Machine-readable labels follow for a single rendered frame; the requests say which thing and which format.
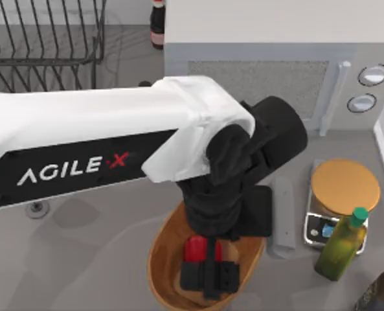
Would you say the pale grey rounded box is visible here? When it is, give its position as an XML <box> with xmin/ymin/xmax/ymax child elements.
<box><xmin>271</xmin><ymin>176</ymin><xmax>297</xmax><ymax>259</ymax></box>

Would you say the wooden oval basket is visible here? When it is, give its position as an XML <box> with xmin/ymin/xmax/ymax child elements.
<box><xmin>146</xmin><ymin>202</ymin><xmax>266</xmax><ymax>311</ymax></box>

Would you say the silver scale with wooden plate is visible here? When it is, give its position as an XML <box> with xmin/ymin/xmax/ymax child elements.
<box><xmin>303</xmin><ymin>157</ymin><xmax>382</xmax><ymax>257</ymax></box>

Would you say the green oil bottle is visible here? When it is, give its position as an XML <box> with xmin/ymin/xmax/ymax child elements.
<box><xmin>313</xmin><ymin>207</ymin><xmax>370</xmax><ymax>282</ymax></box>

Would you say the microwave door with window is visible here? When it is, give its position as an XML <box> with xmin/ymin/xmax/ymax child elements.
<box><xmin>164</xmin><ymin>48</ymin><xmax>343</xmax><ymax>132</ymax></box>

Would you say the small microwave knob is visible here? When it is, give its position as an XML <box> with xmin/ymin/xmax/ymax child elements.
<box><xmin>346</xmin><ymin>93</ymin><xmax>378</xmax><ymax>114</ymax></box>

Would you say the dark speckled box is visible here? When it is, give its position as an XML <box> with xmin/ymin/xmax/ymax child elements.
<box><xmin>351</xmin><ymin>271</ymin><xmax>384</xmax><ymax>311</ymax></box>

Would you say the large microwave knob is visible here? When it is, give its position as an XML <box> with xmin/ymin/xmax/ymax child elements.
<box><xmin>357</xmin><ymin>63</ymin><xmax>384</xmax><ymax>87</ymax></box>

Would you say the pale microwave oven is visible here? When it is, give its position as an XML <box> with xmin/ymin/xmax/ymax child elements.
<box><xmin>163</xmin><ymin>0</ymin><xmax>384</xmax><ymax>137</ymax></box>

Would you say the grey round screw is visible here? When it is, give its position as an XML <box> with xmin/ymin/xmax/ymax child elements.
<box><xmin>25</xmin><ymin>200</ymin><xmax>51</xmax><ymax>219</ymax></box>

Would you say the dark brown bottle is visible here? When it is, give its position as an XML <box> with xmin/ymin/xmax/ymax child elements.
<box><xmin>149</xmin><ymin>0</ymin><xmax>166</xmax><ymax>51</ymax></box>

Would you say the pale microwave handle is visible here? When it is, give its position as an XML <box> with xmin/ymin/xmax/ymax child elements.
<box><xmin>319</xmin><ymin>60</ymin><xmax>353</xmax><ymax>137</ymax></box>

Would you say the black wire rack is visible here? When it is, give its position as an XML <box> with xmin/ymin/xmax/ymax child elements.
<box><xmin>0</xmin><ymin>0</ymin><xmax>109</xmax><ymax>94</ymax></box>

